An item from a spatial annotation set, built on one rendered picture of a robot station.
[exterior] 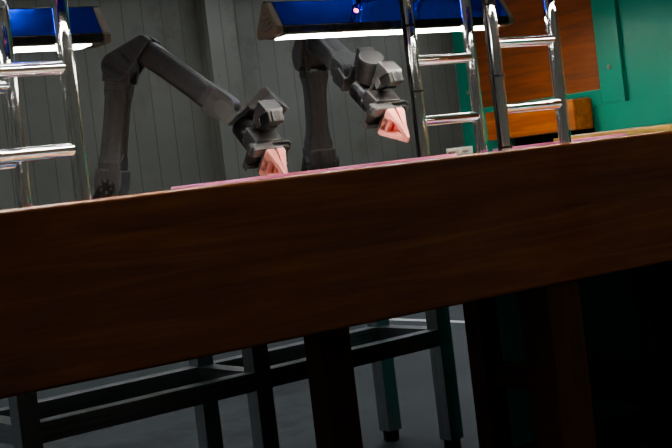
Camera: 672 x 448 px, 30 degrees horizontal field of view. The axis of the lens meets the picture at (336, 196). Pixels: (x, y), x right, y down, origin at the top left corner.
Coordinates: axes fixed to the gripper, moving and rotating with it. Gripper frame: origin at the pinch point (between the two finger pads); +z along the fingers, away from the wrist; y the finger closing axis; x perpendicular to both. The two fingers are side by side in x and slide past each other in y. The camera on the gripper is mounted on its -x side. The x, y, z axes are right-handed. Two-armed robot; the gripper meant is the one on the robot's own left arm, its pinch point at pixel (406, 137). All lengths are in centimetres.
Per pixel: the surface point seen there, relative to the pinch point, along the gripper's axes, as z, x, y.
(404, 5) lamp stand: -0.3, -33.0, -12.7
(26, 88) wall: -666, 443, 215
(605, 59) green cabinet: 6.6, -21.7, 43.3
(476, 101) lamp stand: 12.9, -17.9, 2.5
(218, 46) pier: -680, 420, 400
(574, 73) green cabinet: -0.8, -13.0, 44.6
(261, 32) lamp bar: -13.4, -19.8, -34.7
